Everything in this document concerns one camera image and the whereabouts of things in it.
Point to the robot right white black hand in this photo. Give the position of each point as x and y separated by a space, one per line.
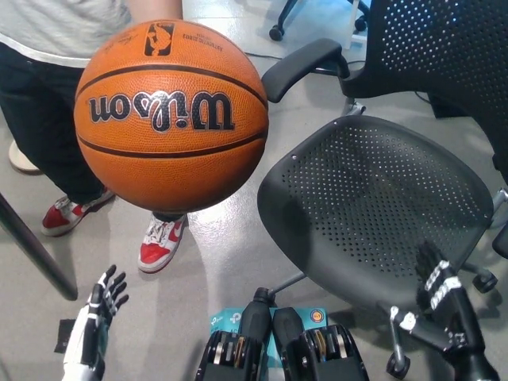
456 317

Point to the person's left red white sneaker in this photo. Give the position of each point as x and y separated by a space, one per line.
158 250

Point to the teal TP-Link cardboard box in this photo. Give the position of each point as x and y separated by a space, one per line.
228 319

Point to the white desk foot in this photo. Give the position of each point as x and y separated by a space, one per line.
357 41

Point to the person's right red white sneaker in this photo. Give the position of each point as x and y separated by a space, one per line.
59 218

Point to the blue chair base with casters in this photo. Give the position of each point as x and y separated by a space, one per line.
276 32

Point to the person grey shirt black trousers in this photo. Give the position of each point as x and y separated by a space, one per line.
43 119

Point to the person's red white sneaker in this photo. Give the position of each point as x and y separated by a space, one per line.
158 250
59 218

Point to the black perforated office chair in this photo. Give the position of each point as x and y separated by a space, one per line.
357 246

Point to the black floor tape patch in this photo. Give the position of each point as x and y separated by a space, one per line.
63 337

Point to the robot left white black hand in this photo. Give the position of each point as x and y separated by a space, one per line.
85 337

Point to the orange Wilson basketball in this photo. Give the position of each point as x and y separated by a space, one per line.
170 158

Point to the robot right black body block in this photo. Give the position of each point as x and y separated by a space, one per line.
317 357

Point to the white rounded floor object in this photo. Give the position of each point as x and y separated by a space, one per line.
20 160

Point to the black slanted table leg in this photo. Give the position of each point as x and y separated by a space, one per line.
35 250

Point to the robot black legs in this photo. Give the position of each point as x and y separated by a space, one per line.
250 317

